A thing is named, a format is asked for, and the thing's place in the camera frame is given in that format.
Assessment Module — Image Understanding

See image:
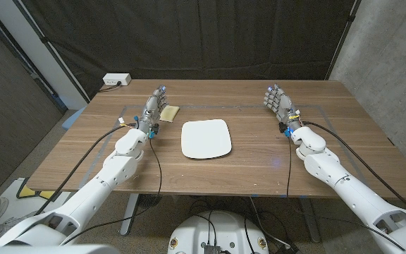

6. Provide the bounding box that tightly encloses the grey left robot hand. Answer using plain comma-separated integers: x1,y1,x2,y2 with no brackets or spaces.
137,84,169,137

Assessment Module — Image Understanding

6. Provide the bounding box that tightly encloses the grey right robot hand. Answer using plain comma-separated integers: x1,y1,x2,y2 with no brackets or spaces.
263,83,302,133

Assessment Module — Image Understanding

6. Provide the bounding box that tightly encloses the yellow sponge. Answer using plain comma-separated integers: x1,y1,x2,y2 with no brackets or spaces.
159,104,180,123

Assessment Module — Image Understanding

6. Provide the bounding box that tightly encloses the white rounded square plate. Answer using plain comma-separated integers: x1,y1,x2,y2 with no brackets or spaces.
180,119,233,160

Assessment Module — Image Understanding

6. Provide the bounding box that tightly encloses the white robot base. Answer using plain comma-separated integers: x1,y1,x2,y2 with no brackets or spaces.
167,210,270,254

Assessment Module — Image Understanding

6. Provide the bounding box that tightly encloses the white power strip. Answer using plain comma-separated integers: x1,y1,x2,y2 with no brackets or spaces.
102,73,133,87

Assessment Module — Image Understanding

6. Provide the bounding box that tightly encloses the light blue floor object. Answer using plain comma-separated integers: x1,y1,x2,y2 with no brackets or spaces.
61,107,87,131

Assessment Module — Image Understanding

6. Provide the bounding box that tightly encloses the black backdrop curtain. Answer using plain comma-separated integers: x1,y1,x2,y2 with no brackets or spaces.
19,0,361,102

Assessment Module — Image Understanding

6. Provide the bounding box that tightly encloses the black backdrop stand pole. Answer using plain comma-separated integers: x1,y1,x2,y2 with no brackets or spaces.
12,0,91,104
325,0,362,80

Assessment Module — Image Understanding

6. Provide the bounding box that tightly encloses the dark round floor fan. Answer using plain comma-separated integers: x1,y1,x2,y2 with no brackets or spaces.
137,193,162,209

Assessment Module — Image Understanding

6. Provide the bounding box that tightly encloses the grey metal table leg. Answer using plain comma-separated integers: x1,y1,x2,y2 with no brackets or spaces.
297,197,322,243
119,193,140,236

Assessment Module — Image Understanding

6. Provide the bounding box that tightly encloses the white floor board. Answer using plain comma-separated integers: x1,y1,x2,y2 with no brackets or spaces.
0,177,72,234

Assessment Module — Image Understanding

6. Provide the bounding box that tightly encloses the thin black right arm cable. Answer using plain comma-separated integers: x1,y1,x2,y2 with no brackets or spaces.
285,136,293,198

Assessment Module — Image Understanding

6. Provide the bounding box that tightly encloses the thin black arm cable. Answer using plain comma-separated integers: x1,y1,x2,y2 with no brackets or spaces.
285,136,293,198
61,138,163,246

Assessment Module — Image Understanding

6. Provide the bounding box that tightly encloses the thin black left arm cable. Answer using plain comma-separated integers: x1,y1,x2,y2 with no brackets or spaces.
61,138,163,246

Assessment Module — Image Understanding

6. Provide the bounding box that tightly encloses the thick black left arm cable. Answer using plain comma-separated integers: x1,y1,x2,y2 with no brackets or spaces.
33,121,139,216

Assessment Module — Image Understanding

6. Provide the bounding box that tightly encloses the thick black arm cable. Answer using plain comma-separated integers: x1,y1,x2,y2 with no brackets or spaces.
301,121,406,215
33,121,139,216

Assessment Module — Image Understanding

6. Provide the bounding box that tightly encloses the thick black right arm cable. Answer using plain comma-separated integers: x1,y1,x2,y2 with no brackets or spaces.
301,121,406,215

